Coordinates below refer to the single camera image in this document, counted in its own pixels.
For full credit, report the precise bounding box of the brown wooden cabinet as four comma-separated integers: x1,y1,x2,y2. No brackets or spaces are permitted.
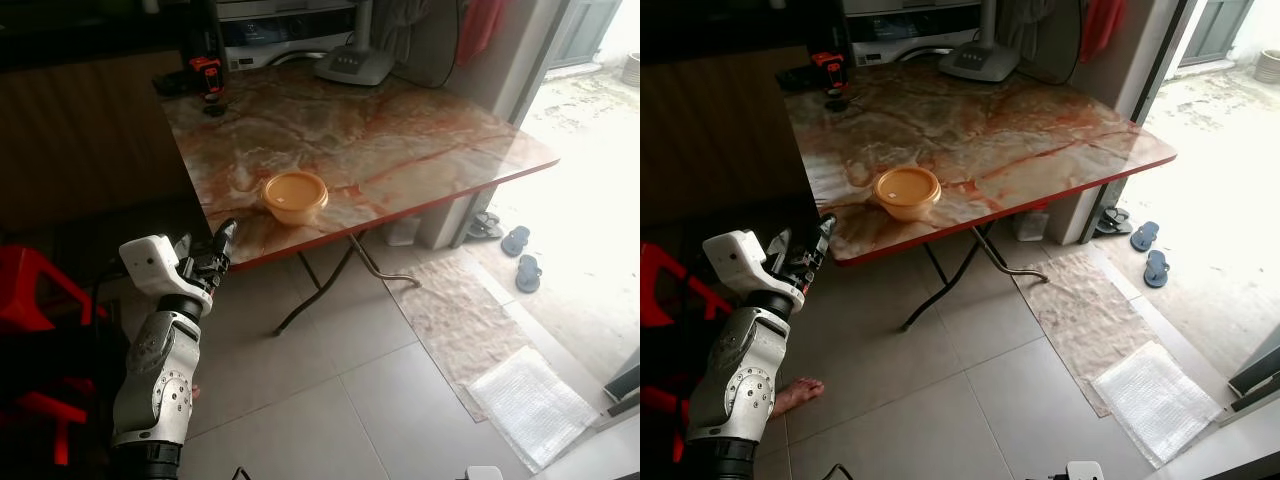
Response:
640,42,823,223
0,45,217,233

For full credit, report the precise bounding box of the red plastic stool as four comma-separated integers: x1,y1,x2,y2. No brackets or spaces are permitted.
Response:
0,243,103,467
640,240,733,463

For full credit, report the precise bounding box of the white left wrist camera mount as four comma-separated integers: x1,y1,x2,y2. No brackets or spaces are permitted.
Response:
117,234,197,303
701,229,793,301

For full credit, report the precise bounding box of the orange black measuring tool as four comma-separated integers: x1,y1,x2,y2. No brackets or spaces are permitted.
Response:
811,50,848,92
189,56,224,97

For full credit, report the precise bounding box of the grey sliding door frame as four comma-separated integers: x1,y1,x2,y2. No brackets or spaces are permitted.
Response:
1226,318,1280,413
603,352,640,408

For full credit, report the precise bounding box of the white washing machine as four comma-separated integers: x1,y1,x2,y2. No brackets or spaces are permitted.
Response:
843,0,988,68
214,0,363,73

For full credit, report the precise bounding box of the blue grey outdoor door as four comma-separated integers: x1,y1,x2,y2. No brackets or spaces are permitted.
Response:
553,0,623,71
1178,0,1253,67

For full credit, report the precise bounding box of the marble pattern folding table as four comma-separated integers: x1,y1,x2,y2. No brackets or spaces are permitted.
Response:
158,63,562,337
783,58,1180,332

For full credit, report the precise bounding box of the grey standing fan base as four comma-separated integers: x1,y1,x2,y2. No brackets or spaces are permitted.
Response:
937,0,1022,84
314,0,397,87

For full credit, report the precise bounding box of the orange round lidded container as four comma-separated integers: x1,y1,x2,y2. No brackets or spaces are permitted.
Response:
871,165,943,223
260,169,330,227

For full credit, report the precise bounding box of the grey hanging cloth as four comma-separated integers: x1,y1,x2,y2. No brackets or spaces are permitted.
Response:
998,0,1063,48
378,0,443,53

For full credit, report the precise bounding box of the black sandals pair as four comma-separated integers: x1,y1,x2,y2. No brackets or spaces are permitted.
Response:
1094,204,1134,238
467,209,505,242

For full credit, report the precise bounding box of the white bubble wrap sheet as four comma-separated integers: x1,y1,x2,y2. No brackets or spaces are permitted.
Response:
467,344,600,474
1089,339,1224,470

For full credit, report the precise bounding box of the red hanging cloth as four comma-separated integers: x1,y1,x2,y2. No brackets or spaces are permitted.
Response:
1084,0,1128,62
461,0,507,64

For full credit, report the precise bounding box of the small white box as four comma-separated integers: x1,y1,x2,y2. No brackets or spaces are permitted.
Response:
1012,209,1050,242

